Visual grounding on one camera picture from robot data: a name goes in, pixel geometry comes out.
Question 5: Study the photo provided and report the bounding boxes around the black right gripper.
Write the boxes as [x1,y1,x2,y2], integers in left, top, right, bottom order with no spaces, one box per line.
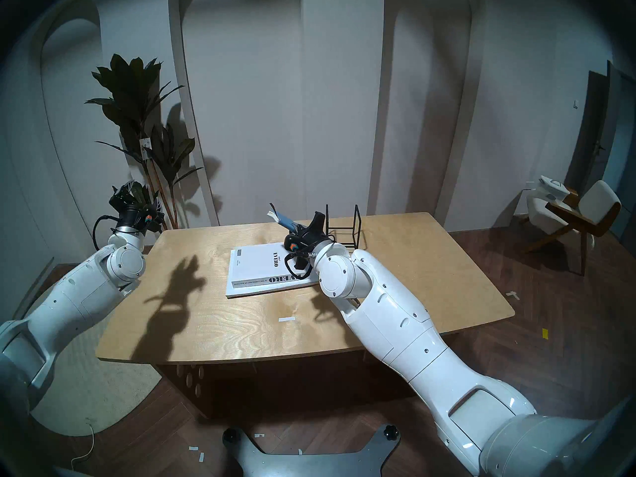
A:
[284,211,334,270]

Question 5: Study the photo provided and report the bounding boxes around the thick white EVERO book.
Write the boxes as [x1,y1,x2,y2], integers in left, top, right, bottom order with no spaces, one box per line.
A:
[230,241,318,289]

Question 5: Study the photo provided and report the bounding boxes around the white wooden-frame armchair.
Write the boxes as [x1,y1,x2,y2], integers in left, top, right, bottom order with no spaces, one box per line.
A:
[522,179,622,276]

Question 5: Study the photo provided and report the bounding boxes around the white box on armchair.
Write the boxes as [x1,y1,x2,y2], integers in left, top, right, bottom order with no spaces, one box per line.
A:
[538,175,570,203]

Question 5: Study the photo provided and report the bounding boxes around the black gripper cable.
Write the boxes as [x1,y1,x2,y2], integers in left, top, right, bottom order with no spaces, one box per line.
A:
[93,214,120,250]
[284,250,315,281]

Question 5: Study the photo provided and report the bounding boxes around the round cream rug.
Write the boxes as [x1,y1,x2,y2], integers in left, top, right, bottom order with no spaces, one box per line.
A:
[30,254,162,437]

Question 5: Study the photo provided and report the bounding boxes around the black wire book stand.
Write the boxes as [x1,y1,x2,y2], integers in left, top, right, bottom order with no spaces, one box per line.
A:
[325,204,362,249]

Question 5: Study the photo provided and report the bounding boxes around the large thin white book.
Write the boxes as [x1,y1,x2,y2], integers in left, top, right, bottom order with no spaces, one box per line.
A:
[226,277,318,299]

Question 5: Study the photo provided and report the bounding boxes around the dark brown open door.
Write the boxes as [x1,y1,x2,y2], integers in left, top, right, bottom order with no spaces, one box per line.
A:
[566,71,609,193]

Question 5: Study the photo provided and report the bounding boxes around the grey door panel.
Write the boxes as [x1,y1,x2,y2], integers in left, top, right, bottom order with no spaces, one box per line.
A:
[604,61,636,243]

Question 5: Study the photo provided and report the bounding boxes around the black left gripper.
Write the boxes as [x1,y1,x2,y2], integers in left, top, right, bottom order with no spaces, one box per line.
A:
[109,181,164,233]

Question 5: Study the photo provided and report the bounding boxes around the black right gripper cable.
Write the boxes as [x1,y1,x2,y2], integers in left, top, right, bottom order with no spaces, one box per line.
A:
[284,250,315,281]

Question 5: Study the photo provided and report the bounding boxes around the blue book with ribbon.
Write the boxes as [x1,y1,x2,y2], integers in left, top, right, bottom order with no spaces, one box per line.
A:
[267,203,299,232]

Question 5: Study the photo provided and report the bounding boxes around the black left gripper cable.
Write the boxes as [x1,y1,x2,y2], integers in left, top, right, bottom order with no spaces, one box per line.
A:
[93,214,120,250]

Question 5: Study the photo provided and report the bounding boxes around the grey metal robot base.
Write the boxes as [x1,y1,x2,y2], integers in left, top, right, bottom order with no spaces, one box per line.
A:
[222,424,401,477]

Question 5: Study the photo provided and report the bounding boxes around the white floor cable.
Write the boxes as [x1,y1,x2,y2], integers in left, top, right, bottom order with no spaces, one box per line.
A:
[71,424,95,472]

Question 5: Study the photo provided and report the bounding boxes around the tall dark green plant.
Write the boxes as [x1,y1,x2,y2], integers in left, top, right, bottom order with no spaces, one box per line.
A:
[84,54,204,235]

